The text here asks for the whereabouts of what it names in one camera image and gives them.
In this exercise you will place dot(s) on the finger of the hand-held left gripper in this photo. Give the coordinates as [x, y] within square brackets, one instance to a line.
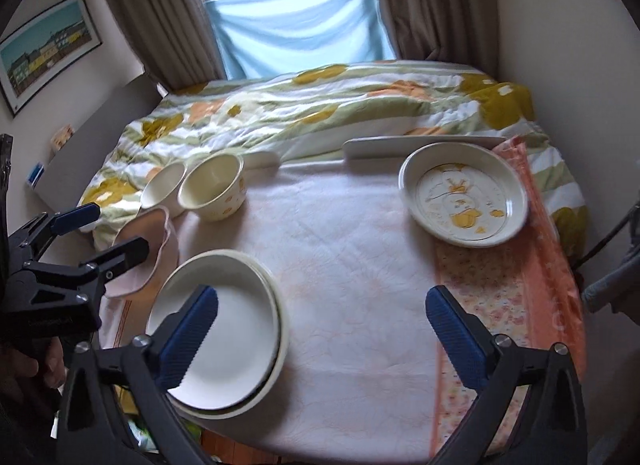
[75, 217]
[120, 255]

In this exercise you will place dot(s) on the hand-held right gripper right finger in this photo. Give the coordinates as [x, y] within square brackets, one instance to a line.
[457, 340]

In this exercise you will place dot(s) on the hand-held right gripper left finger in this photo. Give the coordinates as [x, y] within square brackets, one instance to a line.
[192, 330]

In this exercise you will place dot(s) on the pink bowl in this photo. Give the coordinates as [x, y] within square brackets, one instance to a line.
[160, 250]

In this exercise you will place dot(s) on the white plate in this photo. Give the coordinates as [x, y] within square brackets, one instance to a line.
[235, 315]

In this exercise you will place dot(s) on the small white bowl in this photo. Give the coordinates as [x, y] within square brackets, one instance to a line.
[162, 182]

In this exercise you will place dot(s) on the cream plate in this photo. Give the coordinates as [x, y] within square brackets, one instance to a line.
[283, 335]

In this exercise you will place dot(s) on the cream printed bowl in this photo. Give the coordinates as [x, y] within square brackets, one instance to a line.
[220, 205]

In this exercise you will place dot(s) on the yellow printed plate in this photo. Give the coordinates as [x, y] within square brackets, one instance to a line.
[465, 195]

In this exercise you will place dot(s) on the person's left hand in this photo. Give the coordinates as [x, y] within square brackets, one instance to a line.
[30, 367]

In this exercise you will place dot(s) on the small blue packet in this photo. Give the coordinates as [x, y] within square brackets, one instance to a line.
[37, 172]

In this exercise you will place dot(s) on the orange floral cloth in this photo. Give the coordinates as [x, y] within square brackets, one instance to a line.
[500, 285]

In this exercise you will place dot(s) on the pale floral tablecloth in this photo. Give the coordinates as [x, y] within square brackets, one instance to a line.
[350, 295]

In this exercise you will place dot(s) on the grey clothing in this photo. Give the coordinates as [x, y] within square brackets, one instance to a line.
[612, 290]

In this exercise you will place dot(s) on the brown curtain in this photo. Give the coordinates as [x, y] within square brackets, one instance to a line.
[440, 5]
[160, 10]

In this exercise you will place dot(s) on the floral blanket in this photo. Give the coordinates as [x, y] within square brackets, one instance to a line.
[350, 95]

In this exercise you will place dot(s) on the light blue cloth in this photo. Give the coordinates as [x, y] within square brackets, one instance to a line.
[300, 30]

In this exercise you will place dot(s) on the framed wall picture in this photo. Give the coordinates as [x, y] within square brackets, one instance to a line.
[45, 50]

